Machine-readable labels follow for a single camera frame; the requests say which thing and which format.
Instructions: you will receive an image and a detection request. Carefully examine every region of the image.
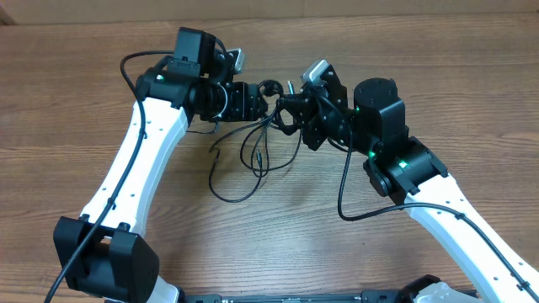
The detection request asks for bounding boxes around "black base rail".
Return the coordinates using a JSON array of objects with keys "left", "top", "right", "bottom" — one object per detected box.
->
[{"left": 177, "top": 290, "right": 414, "bottom": 303}]

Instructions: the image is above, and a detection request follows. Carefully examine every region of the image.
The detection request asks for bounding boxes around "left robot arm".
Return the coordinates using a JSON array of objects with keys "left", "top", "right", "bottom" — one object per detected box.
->
[{"left": 53, "top": 28, "right": 268, "bottom": 302}]

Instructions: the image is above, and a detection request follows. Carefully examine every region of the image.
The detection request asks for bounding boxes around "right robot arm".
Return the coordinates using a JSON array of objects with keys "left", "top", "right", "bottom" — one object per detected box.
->
[{"left": 277, "top": 61, "right": 538, "bottom": 302}]

